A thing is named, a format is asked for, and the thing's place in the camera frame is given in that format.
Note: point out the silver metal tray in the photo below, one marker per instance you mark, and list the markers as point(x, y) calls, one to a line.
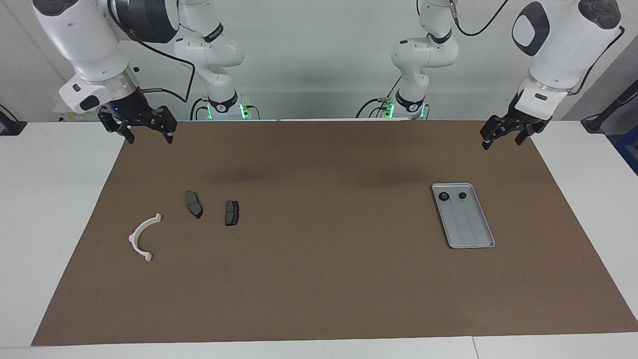
point(468, 224)

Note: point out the long black camera stand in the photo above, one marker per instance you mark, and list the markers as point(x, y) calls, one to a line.
point(598, 119)

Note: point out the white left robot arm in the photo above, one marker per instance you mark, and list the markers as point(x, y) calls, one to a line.
point(563, 45)

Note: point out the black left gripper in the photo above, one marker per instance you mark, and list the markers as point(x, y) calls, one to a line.
point(518, 123)

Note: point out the white box yellow labels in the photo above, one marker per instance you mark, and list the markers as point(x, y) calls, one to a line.
point(67, 115)

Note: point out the curved grey brake pad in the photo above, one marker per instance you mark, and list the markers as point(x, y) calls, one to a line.
point(193, 203)

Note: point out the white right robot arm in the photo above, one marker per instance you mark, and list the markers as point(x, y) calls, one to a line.
point(89, 40)

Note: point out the rectangular grey brake pad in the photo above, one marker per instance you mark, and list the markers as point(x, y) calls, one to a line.
point(232, 213)

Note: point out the large black bearing gear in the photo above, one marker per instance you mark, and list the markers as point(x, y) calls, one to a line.
point(443, 197)

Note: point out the small black clamp stand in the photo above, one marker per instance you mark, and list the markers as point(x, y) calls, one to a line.
point(10, 124)

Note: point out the blue crate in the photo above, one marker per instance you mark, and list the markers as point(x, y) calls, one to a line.
point(629, 152)

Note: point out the white curved plastic bracket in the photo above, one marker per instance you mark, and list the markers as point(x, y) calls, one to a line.
point(135, 242)

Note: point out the brown table mat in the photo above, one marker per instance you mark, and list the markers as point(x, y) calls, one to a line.
point(319, 279)

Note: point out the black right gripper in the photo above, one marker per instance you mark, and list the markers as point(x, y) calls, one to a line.
point(134, 112)

